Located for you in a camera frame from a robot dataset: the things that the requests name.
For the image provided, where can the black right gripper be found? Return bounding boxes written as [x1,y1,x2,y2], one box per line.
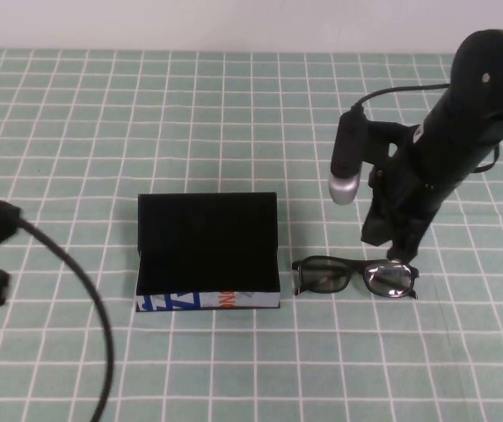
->
[360,151,450,264]

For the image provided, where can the black framed glasses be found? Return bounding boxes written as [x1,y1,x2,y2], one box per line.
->
[290,254,421,302]

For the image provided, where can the black printed glasses case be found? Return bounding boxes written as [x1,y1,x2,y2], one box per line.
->
[135,191,282,314]

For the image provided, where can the green white checked tablecloth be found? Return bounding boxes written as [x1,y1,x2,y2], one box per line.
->
[0,47,503,422]

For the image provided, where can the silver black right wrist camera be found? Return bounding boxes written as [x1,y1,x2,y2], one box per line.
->
[327,107,413,207]

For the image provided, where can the black left camera cable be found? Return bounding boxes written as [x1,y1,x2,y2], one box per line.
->
[13,214,117,422]

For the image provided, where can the black camera cable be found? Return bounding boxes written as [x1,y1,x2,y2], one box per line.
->
[349,81,501,175]
[13,214,117,422]

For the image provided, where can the black right camera cable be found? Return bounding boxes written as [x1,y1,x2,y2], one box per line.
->
[349,81,501,175]

